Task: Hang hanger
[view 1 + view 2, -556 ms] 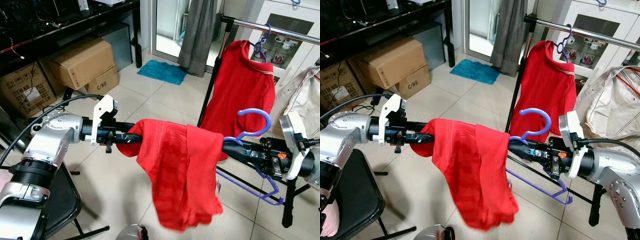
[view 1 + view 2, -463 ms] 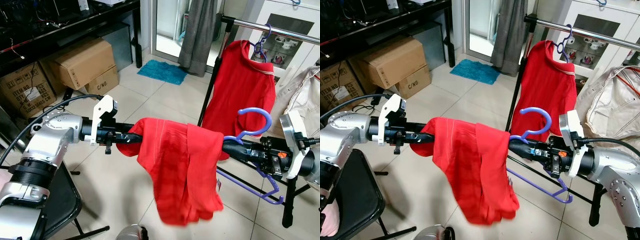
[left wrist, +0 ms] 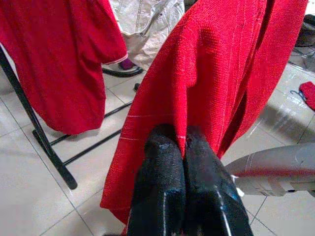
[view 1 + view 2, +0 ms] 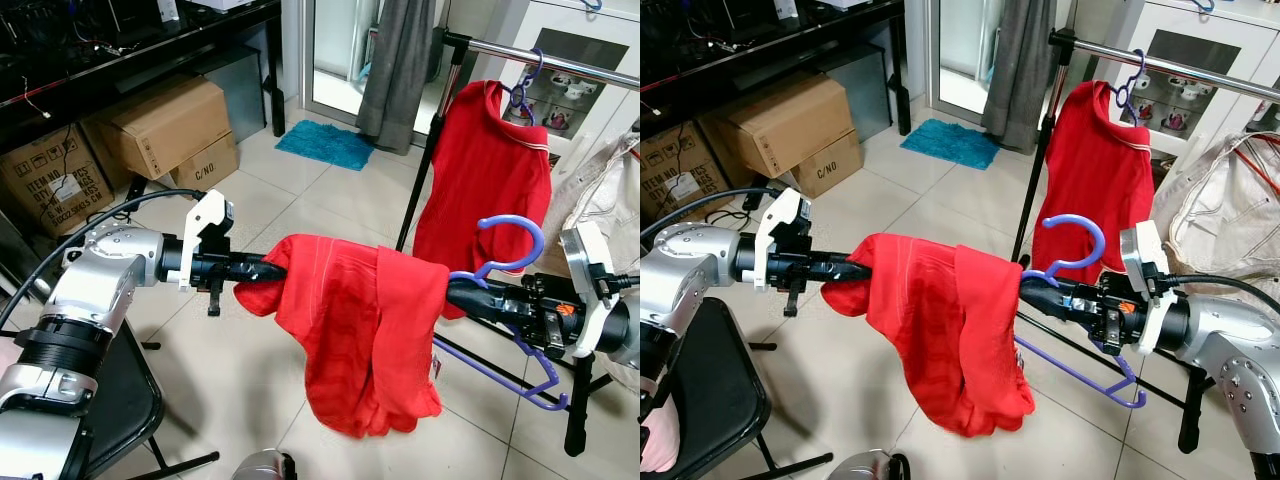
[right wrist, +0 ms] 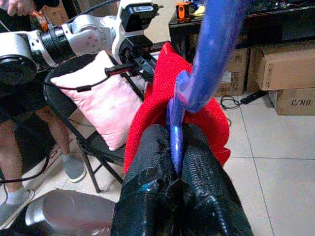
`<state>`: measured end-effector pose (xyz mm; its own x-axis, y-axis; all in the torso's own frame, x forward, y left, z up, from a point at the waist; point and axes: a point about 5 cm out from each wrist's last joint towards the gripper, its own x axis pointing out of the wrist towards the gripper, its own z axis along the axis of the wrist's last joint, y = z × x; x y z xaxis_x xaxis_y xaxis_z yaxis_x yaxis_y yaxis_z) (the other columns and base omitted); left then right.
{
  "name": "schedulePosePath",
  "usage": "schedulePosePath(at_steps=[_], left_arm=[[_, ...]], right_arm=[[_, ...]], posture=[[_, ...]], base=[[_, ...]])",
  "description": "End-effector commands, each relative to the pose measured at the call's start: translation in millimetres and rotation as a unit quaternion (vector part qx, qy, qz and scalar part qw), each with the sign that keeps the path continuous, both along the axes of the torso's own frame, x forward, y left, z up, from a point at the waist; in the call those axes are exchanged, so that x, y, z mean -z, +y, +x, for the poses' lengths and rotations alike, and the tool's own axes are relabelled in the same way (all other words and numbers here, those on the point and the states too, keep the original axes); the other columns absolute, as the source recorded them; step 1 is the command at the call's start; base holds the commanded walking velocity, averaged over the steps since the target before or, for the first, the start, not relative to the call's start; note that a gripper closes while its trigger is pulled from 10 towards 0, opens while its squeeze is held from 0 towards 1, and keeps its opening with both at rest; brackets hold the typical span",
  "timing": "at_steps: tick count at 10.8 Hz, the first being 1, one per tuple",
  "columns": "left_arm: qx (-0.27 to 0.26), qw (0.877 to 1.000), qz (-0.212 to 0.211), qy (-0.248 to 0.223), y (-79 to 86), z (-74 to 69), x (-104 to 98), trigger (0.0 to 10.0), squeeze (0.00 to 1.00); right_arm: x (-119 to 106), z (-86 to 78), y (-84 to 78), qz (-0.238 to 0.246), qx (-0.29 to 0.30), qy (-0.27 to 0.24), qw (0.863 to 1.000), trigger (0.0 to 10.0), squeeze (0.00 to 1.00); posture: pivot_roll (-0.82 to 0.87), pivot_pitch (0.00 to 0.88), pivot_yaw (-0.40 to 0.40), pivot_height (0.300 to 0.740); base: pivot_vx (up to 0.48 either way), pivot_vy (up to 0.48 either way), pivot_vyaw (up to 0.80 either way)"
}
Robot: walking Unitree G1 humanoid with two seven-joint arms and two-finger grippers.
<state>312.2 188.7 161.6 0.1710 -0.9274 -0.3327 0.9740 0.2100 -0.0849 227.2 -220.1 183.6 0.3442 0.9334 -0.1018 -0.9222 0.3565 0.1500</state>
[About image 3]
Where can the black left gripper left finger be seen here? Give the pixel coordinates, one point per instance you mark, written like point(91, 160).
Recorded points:
point(160, 177)

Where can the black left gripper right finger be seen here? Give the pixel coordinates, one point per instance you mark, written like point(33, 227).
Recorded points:
point(209, 191)

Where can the red knit garment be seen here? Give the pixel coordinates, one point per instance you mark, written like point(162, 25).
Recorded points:
point(209, 61)
point(61, 61)

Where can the black clothes rack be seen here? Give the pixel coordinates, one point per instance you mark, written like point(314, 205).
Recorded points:
point(56, 162)

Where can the magenta vacuum cleaner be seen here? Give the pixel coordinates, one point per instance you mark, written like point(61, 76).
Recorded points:
point(126, 64)

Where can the small red cloth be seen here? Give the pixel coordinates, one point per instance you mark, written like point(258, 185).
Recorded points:
point(308, 93)

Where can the white woven bag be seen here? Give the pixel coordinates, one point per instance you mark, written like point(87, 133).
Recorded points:
point(152, 37)

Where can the dark grey garment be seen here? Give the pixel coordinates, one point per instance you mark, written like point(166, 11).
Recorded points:
point(307, 32)

